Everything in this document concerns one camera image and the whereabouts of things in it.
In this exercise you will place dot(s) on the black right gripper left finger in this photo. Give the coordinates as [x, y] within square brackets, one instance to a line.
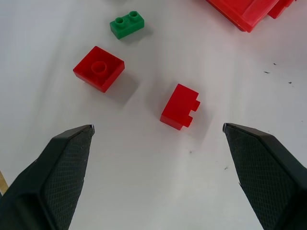
[48, 182]

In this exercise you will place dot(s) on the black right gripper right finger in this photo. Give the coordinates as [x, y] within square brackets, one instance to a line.
[263, 177]

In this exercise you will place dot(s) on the red two-stud building brick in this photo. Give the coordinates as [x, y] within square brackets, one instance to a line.
[178, 107]

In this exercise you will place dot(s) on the red square building brick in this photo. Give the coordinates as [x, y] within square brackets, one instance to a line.
[98, 69]

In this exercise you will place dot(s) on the red plastic bin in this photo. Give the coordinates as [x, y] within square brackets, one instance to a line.
[249, 12]

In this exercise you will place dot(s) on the green two-stud building brick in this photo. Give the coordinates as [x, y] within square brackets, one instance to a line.
[127, 25]

